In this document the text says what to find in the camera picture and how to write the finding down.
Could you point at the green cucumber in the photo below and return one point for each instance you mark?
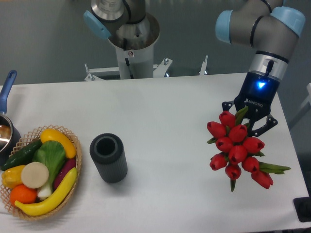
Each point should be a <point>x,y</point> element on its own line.
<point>23,156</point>

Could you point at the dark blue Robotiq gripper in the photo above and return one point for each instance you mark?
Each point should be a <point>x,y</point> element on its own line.
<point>257,93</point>

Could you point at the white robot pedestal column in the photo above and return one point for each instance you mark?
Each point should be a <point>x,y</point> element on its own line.
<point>134,45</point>

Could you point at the yellow banana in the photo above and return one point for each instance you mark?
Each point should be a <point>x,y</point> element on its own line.
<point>54,200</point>

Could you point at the white furniture leg right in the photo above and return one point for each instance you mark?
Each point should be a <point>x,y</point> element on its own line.
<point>304,107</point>

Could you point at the blue handled saucepan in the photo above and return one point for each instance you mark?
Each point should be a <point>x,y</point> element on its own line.
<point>9,135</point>

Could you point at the red tulip bouquet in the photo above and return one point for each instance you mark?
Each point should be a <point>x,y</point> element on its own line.
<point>239,150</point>

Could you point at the green bok choy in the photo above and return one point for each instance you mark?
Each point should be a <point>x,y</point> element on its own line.
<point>52,155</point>

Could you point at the orange fruit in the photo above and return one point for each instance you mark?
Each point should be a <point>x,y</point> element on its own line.
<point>23,194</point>

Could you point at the dark grey ribbed vase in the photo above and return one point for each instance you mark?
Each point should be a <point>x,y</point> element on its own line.
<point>108,155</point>

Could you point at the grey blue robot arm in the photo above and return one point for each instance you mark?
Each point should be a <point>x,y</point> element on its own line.
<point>266,25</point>

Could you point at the beige round disc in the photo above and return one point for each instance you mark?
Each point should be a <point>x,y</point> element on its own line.
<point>34,175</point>

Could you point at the black device at table edge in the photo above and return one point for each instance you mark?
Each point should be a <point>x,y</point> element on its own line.
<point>303,208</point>

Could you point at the yellow bell pepper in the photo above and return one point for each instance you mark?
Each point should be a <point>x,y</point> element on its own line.
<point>12,176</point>

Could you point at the woven wicker basket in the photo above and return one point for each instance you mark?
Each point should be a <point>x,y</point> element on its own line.
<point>25,140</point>

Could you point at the purple sweet potato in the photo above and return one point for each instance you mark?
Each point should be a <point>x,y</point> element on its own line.
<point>68,165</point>

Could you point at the yellow squash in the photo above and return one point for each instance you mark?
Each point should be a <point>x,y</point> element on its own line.
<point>55,135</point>

